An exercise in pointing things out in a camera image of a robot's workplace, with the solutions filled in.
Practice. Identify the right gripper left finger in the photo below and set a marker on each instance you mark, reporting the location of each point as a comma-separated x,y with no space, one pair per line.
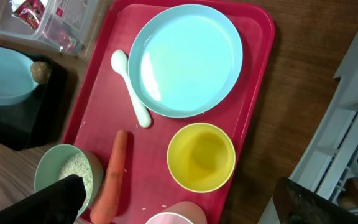
58,203

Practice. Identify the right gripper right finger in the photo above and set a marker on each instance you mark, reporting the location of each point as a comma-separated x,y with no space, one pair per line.
295,204

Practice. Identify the green bowl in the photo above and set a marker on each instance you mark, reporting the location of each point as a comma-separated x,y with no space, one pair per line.
50,164

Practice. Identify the white rice pile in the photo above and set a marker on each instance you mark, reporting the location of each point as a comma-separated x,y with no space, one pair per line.
78,164

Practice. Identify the orange carrot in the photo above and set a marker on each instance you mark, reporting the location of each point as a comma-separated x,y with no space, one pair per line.
106,204

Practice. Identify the yellow plastic cup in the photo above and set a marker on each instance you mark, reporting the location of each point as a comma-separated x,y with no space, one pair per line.
201,157

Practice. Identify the pink plastic cup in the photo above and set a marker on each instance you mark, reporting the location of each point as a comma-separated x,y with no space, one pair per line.
180,213

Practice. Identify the brown food ball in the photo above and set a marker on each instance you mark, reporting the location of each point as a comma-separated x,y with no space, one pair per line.
41,72

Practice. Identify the light blue bowl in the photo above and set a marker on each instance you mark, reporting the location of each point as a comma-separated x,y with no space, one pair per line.
16,80

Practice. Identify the red yellow snack wrapper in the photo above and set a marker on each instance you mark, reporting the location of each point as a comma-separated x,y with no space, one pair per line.
32,13

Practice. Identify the grey dishwasher rack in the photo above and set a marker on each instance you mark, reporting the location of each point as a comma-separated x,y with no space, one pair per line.
330,161

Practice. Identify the black plastic tray bin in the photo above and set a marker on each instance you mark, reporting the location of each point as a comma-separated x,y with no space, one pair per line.
28,123

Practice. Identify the white plastic spoon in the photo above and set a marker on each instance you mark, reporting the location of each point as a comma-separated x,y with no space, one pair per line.
119,63

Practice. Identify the red serving tray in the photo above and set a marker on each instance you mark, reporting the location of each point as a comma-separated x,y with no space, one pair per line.
103,107

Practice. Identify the clear plastic bin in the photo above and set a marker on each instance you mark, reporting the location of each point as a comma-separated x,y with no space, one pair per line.
76,16

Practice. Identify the large light blue plate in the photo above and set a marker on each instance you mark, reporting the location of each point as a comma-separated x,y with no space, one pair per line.
185,60

